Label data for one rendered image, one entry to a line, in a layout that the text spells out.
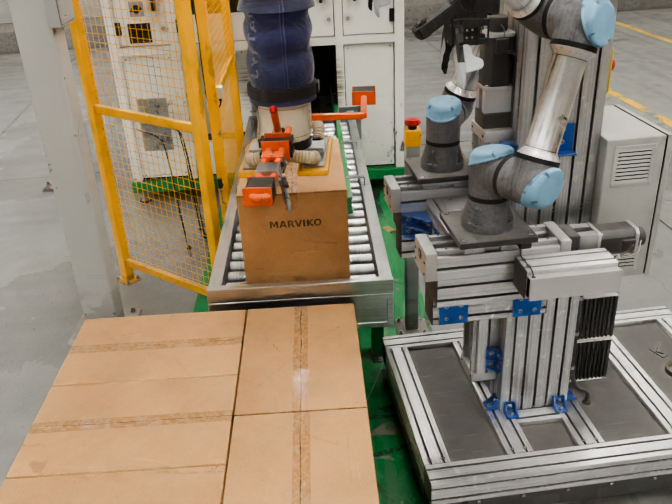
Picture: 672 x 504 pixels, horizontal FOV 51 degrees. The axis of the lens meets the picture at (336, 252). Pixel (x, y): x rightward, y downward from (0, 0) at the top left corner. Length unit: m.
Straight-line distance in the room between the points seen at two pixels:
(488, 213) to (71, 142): 1.97
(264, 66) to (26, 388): 1.92
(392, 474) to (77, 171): 1.87
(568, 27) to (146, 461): 1.58
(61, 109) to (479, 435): 2.15
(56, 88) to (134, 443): 1.68
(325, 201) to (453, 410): 0.89
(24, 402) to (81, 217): 0.85
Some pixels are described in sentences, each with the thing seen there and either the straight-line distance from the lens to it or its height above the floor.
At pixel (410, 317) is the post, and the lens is 3.43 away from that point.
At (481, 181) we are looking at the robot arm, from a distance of 1.98.
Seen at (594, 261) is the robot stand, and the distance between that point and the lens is 2.11.
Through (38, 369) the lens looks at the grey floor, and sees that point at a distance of 3.60.
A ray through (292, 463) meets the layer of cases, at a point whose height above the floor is 0.54.
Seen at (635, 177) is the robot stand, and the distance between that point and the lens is 2.32.
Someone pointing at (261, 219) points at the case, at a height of 0.85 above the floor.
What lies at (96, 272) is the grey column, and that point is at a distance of 3.57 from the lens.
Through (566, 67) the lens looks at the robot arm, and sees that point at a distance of 1.90.
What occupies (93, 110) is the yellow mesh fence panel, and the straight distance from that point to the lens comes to 3.81.
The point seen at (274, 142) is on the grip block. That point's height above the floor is 1.26.
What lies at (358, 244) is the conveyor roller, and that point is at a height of 0.52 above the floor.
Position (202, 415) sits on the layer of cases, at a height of 0.54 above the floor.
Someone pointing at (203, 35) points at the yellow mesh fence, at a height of 1.31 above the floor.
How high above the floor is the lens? 1.92
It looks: 27 degrees down
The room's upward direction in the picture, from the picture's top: 3 degrees counter-clockwise
